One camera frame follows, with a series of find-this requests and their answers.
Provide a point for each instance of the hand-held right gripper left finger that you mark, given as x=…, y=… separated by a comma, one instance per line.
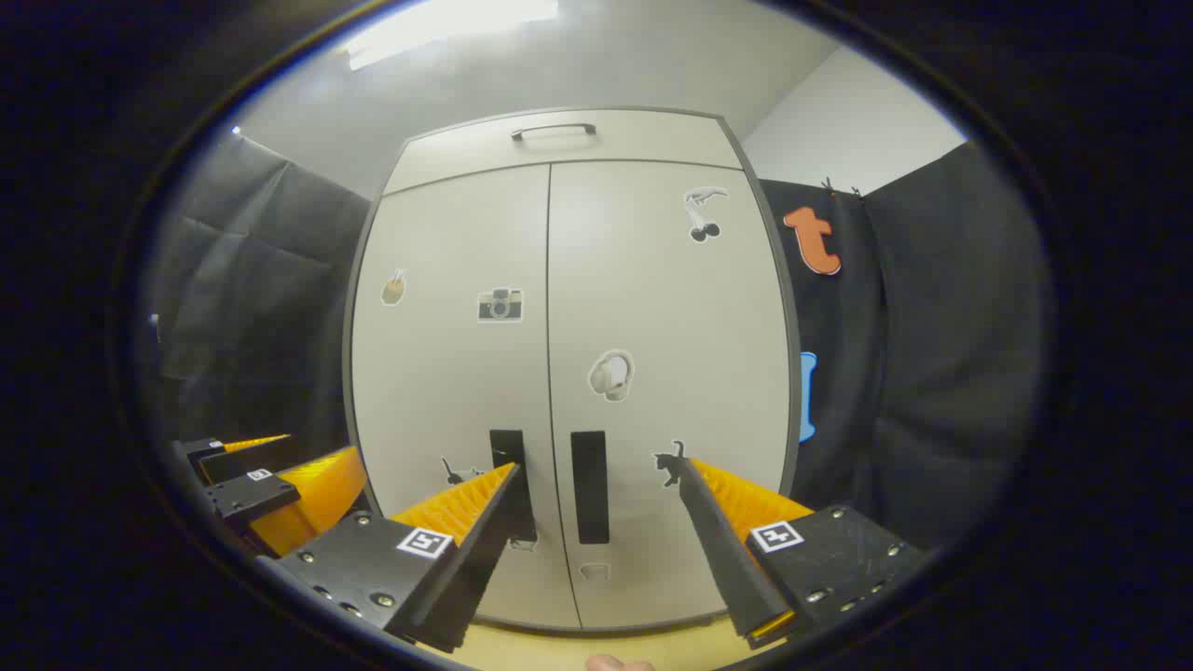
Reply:
x=485, y=550

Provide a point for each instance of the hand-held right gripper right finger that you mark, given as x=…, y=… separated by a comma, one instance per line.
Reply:
x=727, y=550

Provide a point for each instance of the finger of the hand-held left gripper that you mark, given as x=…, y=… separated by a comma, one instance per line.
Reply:
x=252, y=494
x=200, y=449

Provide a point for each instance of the white shoe cabinet door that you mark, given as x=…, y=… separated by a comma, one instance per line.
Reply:
x=447, y=391
x=671, y=326

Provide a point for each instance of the white double-door shoe cabinet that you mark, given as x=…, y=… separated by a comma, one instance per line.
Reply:
x=794, y=401

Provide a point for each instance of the white cabinet drawer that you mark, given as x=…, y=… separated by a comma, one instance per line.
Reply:
x=652, y=140

